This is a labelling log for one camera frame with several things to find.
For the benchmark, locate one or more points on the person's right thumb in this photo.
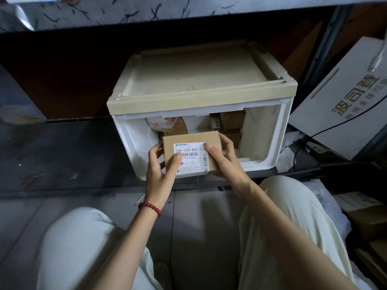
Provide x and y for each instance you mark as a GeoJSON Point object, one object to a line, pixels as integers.
{"type": "Point", "coordinates": [215, 155]}

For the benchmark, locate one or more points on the plain brown cardboard box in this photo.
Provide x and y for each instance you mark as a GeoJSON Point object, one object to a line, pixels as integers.
{"type": "Point", "coordinates": [375, 256]}

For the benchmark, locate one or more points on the metal shelf board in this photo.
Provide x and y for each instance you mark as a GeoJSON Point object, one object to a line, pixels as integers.
{"type": "Point", "coordinates": [181, 9]}

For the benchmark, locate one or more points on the small white labelled parcel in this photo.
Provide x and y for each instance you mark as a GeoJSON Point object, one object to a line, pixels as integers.
{"type": "Point", "coordinates": [215, 121]}

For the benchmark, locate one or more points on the person's left thumb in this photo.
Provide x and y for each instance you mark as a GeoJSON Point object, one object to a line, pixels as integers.
{"type": "Point", "coordinates": [176, 167]}

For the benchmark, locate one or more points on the white carton with grey print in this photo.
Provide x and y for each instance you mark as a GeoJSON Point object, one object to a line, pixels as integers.
{"type": "Point", "coordinates": [347, 99]}

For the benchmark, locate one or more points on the person's right forearm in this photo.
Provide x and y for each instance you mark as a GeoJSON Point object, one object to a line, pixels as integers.
{"type": "Point", "coordinates": [290, 238]}

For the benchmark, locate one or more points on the person's left forearm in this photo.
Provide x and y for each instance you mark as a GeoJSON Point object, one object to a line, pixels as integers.
{"type": "Point", "coordinates": [127, 247]}

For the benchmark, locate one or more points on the person's left hand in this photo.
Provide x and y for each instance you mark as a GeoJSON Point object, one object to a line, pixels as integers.
{"type": "Point", "coordinates": [157, 185]}

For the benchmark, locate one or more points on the crumpled white plastic bag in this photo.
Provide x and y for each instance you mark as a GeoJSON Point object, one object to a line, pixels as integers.
{"type": "Point", "coordinates": [288, 147]}

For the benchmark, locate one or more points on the white plastic sheet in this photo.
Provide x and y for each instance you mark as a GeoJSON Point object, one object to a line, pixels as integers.
{"type": "Point", "coordinates": [331, 208]}

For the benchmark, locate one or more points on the person's left trouser leg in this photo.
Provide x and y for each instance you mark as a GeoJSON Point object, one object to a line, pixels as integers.
{"type": "Point", "coordinates": [72, 250]}

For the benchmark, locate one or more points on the person's shoe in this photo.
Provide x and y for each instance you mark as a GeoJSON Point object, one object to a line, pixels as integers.
{"type": "Point", "coordinates": [162, 276]}

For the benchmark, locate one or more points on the small brown cardboard parcel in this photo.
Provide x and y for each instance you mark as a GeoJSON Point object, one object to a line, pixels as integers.
{"type": "Point", "coordinates": [232, 120]}
{"type": "Point", "coordinates": [233, 138]}

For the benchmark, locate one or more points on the person's right hand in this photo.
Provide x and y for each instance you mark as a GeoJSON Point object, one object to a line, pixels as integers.
{"type": "Point", "coordinates": [234, 172]}

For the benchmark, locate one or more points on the parcel with red print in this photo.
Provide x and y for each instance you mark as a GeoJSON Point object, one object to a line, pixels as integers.
{"type": "Point", "coordinates": [167, 125]}

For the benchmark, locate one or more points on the grey metal shelf post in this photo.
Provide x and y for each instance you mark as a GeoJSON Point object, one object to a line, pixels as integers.
{"type": "Point", "coordinates": [326, 45]}

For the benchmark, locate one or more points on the brown parcel with white label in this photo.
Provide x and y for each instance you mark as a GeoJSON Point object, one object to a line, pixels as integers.
{"type": "Point", "coordinates": [193, 147]}

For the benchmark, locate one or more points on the black device with label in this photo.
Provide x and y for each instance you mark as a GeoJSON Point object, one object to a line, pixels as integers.
{"type": "Point", "coordinates": [316, 147]}

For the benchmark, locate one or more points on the cardboard box with white label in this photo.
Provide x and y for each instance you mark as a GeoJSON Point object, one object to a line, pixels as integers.
{"type": "Point", "coordinates": [367, 214]}

